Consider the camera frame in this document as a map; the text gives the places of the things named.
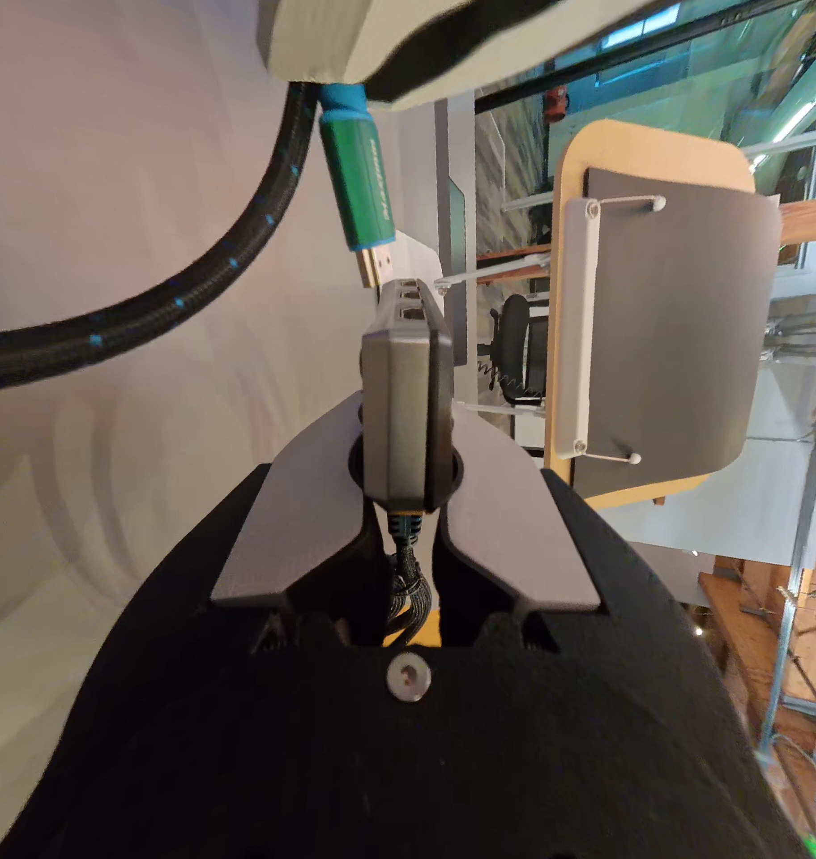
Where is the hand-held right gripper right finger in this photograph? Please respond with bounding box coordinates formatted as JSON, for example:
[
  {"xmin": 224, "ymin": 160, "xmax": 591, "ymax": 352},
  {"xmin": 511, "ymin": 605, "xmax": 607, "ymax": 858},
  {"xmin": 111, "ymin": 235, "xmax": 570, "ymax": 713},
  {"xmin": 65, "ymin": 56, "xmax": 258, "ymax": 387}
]
[{"xmin": 435, "ymin": 401, "xmax": 603, "ymax": 613}]

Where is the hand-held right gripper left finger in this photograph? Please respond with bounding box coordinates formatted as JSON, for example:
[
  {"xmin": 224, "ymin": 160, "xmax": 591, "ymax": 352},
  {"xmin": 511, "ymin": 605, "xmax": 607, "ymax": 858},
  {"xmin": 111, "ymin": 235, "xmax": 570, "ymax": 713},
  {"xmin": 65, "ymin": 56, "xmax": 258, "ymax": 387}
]
[{"xmin": 209, "ymin": 391, "xmax": 392, "ymax": 608}]

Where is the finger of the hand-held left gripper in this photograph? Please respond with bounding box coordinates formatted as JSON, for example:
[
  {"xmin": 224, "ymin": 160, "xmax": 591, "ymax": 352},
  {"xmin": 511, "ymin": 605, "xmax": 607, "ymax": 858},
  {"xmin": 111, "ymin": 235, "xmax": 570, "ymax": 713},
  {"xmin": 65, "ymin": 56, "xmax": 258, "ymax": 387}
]
[
  {"xmin": 256, "ymin": 0, "xmax": 479, "ymax": 85},
  {"xmin": 366, "ymin": 0, "xmax": 680, "ymax": 110}
]

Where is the black braided hub cable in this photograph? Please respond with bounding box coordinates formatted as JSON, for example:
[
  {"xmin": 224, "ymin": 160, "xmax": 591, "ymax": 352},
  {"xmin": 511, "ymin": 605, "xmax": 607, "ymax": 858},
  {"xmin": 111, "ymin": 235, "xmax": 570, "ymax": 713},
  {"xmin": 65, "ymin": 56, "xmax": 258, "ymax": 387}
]
[{"xmin": 384, "ymin": 511, "xmax": 430, "ymax": 645}]

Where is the grey usb hub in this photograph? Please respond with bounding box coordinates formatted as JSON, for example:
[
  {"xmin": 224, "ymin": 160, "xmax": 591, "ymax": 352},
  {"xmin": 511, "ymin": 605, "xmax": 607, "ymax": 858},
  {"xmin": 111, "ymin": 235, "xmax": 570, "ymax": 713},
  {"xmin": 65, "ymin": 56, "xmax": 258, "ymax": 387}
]
[{"xmin": 359, "ymin": 277, "xmax": 457, "ymax": 516}]

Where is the green plug braided cable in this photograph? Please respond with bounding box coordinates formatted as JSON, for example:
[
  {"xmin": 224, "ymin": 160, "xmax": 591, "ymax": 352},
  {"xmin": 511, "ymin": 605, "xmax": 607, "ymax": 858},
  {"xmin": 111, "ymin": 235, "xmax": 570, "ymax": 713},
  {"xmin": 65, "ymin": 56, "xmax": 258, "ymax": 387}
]
[{"xmin": 0, "ymin": 81, "xmax": 398, "ymax": 395}]

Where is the brown wooden desk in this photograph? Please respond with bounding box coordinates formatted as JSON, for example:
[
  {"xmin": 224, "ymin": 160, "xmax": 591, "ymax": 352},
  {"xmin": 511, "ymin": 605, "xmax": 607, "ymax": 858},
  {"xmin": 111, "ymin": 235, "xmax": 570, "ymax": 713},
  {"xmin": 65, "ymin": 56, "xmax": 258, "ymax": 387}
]
[{"xmin": 476, "ymin": 245, "xmax": 551, "ymax": 284}]

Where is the white flat plate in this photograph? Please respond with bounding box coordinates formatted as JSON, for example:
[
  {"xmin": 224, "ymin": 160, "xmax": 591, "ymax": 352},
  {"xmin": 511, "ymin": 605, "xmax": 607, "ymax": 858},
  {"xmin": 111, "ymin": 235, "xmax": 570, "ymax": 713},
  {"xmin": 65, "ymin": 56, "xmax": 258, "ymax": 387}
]
[{"xmin": 380, "ymin": 230, "xmax": 444, "ymax": 291}]

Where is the grey metal panel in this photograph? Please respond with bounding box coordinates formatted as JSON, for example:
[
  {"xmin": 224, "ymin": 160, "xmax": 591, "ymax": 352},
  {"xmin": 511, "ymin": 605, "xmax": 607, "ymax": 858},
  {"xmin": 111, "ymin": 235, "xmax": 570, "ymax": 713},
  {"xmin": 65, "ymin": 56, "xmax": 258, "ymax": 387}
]
[{"xmin": 435, "ymin": 97, "xmax": 477, "ymax": 369}]

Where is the wooden board with grey pad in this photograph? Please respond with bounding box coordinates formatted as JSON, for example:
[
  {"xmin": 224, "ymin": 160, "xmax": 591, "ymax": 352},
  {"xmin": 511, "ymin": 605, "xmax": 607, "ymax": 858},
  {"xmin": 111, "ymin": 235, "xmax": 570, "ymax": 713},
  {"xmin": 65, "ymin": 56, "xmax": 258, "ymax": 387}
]
[{"xmin": 544, "ymin": 119, "xmax": 782, "ymax": 511}]

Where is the metal stand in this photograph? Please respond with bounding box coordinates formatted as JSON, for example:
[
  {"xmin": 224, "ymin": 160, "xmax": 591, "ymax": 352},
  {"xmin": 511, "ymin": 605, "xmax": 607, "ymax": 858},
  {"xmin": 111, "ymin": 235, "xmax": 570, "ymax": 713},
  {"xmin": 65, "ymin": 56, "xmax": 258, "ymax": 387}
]
[{"xmin": 757, "ymin": 302, "xmax": 816, "ymax": 753}]

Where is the wooden beam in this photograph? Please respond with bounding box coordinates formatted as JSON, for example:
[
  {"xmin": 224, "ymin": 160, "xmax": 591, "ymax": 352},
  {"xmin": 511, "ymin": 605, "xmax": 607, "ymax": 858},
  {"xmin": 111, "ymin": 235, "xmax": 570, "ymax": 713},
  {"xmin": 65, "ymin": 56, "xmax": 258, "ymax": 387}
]
[{"xmin": 779, "ymin": 196, "xmax": 816, "ymax": 247}]

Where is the white bracket with wire hooks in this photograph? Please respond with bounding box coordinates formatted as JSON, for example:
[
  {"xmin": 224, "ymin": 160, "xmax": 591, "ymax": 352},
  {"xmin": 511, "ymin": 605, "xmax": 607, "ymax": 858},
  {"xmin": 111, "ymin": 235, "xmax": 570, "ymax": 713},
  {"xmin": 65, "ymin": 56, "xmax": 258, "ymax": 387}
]
[
  {"xmin": 435, "ymin": 258, "xmax": 553, "ymax": 417},
  {"xmin": 554, "ymin": 195, "xmax": 667, "ymax": 467}
]

